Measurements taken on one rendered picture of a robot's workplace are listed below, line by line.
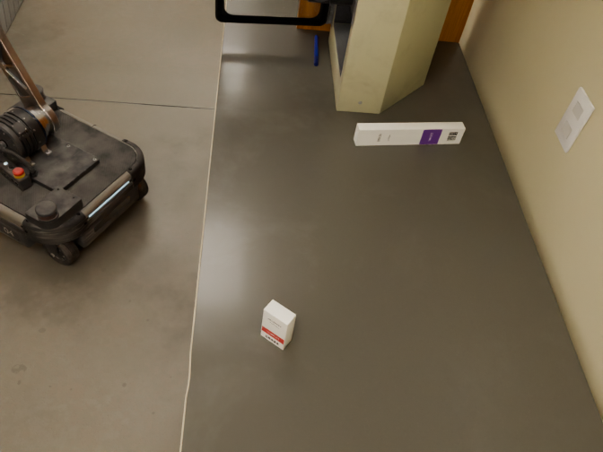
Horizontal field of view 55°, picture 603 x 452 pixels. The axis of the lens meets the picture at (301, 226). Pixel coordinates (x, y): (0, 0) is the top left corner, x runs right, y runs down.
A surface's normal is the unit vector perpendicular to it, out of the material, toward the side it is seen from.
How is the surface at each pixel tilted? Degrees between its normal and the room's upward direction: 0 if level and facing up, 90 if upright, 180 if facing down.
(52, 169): 0
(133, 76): 0
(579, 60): 90
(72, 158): 0
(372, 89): 90
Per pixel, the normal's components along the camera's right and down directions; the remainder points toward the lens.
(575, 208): -0.99, -0.05
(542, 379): 0.11, -0.63
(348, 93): 0.04, 0.76
